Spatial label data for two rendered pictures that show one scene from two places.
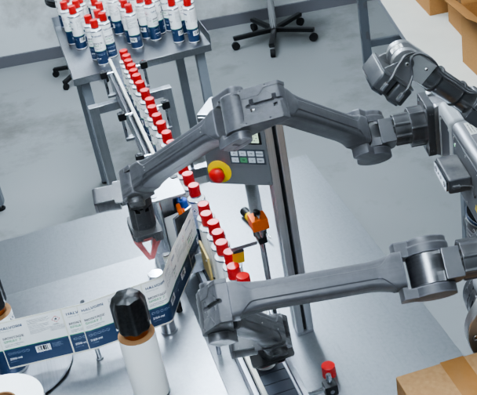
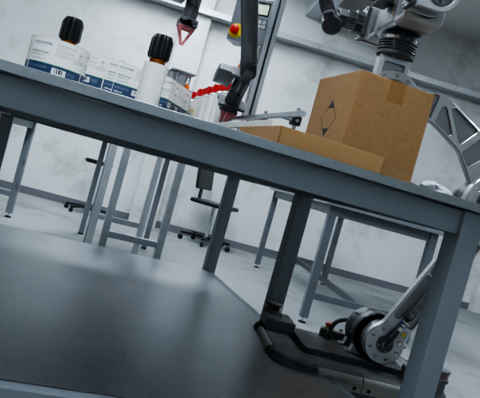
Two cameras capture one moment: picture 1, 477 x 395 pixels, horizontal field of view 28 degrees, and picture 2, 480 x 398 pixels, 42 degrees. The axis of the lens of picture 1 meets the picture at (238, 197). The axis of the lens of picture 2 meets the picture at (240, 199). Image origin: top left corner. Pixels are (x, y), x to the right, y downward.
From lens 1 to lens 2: 1.81 m
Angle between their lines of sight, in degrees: 30
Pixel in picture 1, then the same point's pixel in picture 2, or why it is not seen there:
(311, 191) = not seen: hidden behind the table
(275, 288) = not seen: outside the picture
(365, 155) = (329, 15)
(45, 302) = not seen: hidden behind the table
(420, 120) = (362, 13)
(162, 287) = (170, 86)
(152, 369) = (155, 87)
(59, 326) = (102, 69)
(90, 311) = (125, 70)
